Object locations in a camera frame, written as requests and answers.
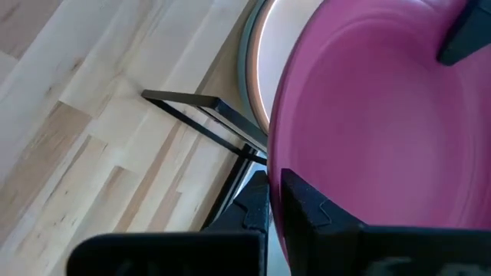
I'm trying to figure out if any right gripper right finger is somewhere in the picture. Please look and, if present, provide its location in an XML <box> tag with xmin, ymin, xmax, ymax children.
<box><xmin>281</xmin><ymin>168</ymin><xmax>491</xmax><ymax>276</ymax></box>

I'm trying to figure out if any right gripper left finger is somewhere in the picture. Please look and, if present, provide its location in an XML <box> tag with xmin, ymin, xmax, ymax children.
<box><xmin>66</xmin><ymin>170</ymin><xmax>271</xmax><ymax>276</ymax></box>

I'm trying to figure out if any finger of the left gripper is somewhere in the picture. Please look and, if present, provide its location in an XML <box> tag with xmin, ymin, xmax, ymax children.
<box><xmin>437</xmin><ymin>0</ymin><xmax>491</xmax><ymax>67</ymax></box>

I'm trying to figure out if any magenta plate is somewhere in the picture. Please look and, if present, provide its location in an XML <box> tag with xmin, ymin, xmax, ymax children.
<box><xmin>266</xmin><ymin>0</ymin><xmax>491</xmax><ymax>266</ymax></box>

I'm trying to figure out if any sage green plate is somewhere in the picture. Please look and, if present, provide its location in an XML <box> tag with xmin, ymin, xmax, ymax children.
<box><xmin>236</xmin><ymin>0</ymin><xmax>270</xmax><ymax>120</ymax></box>

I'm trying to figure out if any black aluminium rig frame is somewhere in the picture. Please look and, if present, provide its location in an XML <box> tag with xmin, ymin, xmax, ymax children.
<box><xmin>200</xmin><ymin>143</ymin><xmax>256</xmax><ymax>232</ymax></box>

